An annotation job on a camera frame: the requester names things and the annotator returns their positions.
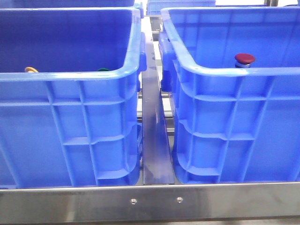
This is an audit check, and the red mushroom push button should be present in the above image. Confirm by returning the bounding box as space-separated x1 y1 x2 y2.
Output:
235 53 255 68

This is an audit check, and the yellow mushroom push button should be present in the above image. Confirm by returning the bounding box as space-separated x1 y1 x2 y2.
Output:
24 67 38 73

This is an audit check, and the steel divider bar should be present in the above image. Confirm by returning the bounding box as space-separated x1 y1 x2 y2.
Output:
142 35 176 186

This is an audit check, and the green mushroom push button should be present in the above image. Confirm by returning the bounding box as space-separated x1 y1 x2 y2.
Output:
97 68 110 72

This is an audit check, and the left blue plastic bin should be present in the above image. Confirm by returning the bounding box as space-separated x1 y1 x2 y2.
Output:
0 7 147 189

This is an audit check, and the blue plastic bin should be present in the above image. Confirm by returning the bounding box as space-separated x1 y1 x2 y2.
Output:
0 7 147 189
160 7 300 183

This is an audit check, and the right blue plastic bin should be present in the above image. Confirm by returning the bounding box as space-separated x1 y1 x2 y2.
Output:
160 7 300 183

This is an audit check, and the far right blue bin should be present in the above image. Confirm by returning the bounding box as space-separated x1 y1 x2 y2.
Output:
146 0 266 15

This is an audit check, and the far left blue bin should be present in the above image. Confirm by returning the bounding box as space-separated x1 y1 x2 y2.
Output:
0 0 144 18

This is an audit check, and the steel front rail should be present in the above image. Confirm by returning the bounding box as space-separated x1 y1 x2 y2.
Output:
0 182 300 224

